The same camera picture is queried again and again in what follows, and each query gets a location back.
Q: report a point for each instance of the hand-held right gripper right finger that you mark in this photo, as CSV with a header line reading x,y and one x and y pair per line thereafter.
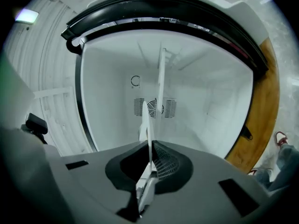
x,y
205,190

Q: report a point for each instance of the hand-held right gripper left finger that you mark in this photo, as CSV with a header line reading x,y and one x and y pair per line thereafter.
x,y
88,188

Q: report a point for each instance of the person's left leg in jeans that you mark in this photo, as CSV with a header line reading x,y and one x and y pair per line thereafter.
x,y
264,178

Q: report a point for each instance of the person's leg in jeans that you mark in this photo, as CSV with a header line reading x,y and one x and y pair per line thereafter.
x,y
264,178
287,162

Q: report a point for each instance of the small black box device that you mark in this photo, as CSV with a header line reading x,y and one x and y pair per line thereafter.
x,y
37,123

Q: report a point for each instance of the person's right leg in jeans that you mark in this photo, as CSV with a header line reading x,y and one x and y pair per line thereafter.
x,y
287,162

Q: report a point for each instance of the person's right shoe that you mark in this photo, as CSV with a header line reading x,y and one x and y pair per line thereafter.
x,y
281,139

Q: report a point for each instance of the wooden table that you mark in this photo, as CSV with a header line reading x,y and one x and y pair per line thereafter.
x,y
264,115

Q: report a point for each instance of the rectangular ceiling light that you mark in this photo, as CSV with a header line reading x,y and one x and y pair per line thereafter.
x,y
26,16

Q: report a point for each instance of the white frame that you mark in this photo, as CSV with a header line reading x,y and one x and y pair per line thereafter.
x,y
53,93

